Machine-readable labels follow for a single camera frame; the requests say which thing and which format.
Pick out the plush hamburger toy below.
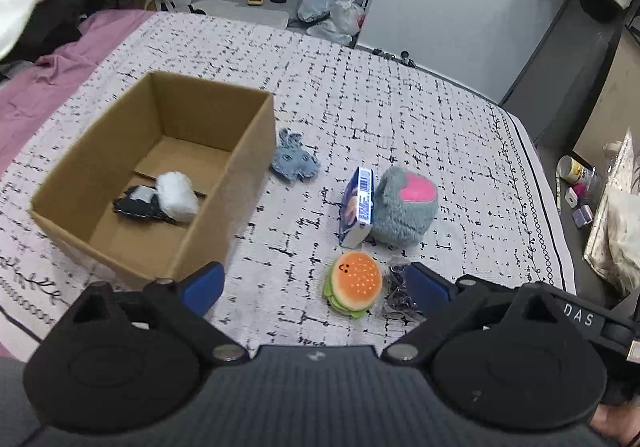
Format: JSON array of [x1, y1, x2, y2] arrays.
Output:
[[322, 251, 383, 318]]

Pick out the grey plush with pink patch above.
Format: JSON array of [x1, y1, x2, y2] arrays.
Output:
[[371, 166, 438, 249]]

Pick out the blue denim bunny toy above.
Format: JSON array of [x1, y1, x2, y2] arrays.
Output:
[[270, 128, 320, 183]]

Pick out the person's right hand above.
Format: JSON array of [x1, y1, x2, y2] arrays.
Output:
[[590, 404, 640, 447]]

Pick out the blue white tissue pack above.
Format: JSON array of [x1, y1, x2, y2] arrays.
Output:
[[338, 167, 374, 249]]

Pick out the brown cardboard box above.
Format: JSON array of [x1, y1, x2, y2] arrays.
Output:
[[29, 71, 277, 288]]

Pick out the patterned gift bag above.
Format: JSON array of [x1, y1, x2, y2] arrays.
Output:
[[584, 129, 639, 295]]

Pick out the white patterned bed cover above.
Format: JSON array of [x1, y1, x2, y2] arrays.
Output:
[[1, 13, 575, 359]]

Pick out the white yellow cup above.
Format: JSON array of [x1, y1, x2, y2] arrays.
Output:
[[556, 155, 593, 186]]

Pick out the dark grey cabinet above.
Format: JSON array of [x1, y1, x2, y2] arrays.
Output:
[[501, 0, 639, 307]]

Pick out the purple bed sheet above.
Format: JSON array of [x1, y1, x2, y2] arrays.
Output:
[[1, 10, 152, 170]]

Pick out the white floor mat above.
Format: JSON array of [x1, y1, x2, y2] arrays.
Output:
[[192, 0, 290, 29]]

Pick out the white plastic bags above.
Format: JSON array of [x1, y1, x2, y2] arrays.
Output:
[[296, 0, 366, 46]]

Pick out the black clothes pile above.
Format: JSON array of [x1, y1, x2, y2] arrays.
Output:
[[1, 0, 96, 65]]

